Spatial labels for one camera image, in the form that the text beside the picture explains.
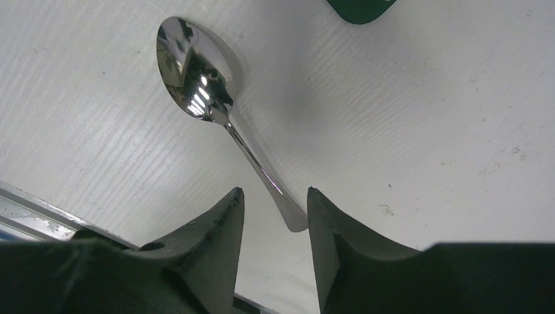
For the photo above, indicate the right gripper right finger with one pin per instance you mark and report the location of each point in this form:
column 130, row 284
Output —
column 358, row 270

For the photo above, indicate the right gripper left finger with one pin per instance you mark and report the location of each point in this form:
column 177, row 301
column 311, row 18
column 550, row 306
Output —
column 192, row 269

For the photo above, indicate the silver spoon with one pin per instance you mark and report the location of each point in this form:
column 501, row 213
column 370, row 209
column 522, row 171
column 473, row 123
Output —
column 198, row 70

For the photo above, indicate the dark green placemat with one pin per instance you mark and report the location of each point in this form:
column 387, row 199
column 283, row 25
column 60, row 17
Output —
column 359, row 12

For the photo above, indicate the aluminium frame rail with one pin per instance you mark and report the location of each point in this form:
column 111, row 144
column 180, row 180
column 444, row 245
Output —
column 25, row 217

